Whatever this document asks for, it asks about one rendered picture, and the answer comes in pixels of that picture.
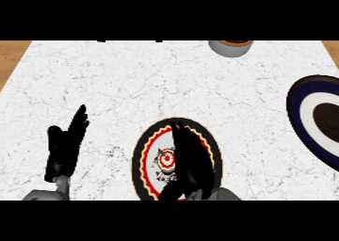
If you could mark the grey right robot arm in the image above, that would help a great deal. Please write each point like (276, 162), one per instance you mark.
(218, 194)

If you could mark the red white frosted cupcake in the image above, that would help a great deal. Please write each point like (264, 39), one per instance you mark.
(165, 160)

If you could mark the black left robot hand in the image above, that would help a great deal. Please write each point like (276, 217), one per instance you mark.
(63, 150)

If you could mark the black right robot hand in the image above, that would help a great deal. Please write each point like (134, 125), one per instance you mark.
(192, 163)

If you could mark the navy white brown plate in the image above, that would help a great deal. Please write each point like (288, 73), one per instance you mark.
(316, 119)

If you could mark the black red patterned plate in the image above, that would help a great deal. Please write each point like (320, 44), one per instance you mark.
(149, 163)

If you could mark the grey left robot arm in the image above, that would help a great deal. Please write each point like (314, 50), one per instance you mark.
(49, 191)

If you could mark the grey bowl with brown rim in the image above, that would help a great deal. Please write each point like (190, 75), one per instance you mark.
(230, 48)

